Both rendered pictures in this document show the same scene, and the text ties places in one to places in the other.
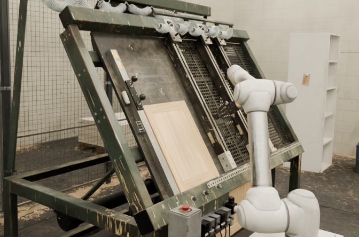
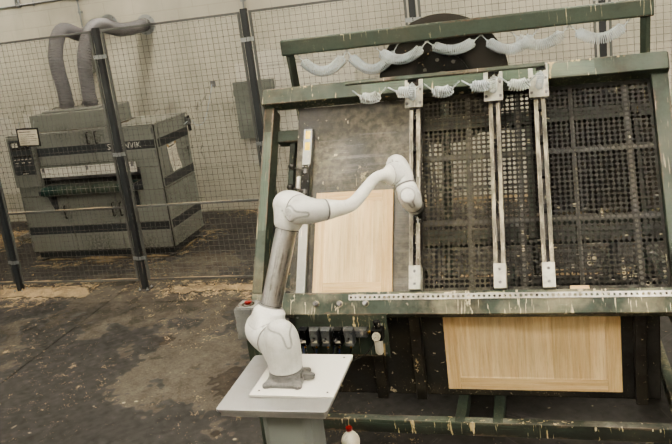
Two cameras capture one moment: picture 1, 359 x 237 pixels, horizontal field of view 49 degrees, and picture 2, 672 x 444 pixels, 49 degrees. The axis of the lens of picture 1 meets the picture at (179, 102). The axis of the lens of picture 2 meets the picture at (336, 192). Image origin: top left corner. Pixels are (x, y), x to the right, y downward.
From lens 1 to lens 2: 3.81 m
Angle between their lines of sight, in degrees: 69
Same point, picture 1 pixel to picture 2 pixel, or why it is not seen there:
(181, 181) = (320, 283)
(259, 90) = (277, 205)
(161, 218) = not seen: hidden behind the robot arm
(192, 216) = (239, 310)
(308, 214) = (264, 345)
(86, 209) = not seen: hidden behind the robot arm
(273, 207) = (253, 326)
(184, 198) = (304, 299)
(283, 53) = not seen: outside the picture
